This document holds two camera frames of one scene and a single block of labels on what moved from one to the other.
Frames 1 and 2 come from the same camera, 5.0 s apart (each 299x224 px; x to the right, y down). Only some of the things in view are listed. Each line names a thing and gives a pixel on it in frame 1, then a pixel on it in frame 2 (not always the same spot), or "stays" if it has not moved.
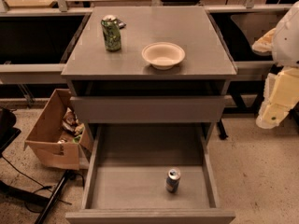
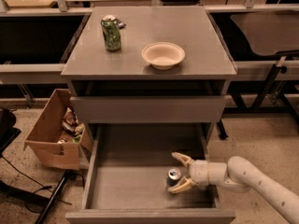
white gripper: (288, 42) to (199, 173)
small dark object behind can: (121, 24) stays
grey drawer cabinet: (148, 65) stays
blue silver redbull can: (173, 180) stays
